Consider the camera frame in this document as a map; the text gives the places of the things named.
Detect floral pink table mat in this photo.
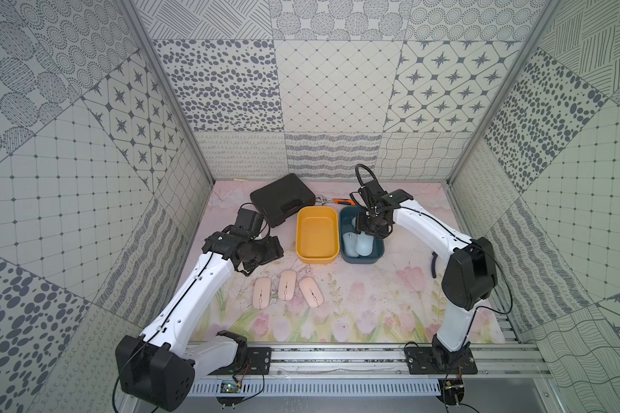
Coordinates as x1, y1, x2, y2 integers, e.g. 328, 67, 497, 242
184, 181, 458, 343

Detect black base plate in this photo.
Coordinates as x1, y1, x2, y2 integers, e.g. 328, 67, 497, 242
209, 347, 272, 376
403, 343, 478, 375

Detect orange handled adjustable wrench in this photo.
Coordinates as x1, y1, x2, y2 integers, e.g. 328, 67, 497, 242
315, 195, 355, 206

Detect aluminium mounting rail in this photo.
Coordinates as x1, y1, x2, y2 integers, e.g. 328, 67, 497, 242
186, 342, 563, 412

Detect black plastic tool case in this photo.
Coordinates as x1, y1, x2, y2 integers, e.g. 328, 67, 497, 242
250, 173, 316, 228

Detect green circuit board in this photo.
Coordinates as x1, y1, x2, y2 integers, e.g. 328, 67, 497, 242
220, 381, 241, 394

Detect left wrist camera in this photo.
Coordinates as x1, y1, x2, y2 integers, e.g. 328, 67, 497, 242
234, 208, 264, 239

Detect teal storage box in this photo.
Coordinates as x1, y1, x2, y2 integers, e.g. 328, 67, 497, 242
339, 206, 385, 265

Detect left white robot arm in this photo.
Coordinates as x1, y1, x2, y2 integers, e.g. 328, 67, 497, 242
114, 232, 284, 412

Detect yellow storage box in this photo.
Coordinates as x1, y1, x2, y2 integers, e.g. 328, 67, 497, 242
296, 206, 340, 265

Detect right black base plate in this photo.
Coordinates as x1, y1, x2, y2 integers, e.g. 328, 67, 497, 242
403, 343, 478, 375

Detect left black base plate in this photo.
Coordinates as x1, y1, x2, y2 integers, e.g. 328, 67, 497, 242
209, 347, 272, 376

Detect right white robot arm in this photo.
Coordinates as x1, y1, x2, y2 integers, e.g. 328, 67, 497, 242
356, 200, 498, 365

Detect blue handled pliers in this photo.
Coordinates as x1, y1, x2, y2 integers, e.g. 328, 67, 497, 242
431, 252, 438, 279

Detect pink mouse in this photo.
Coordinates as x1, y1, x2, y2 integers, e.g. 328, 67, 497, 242
252, 277, 271, 310
277, 269, 296, 301
299, 277, 325, 308

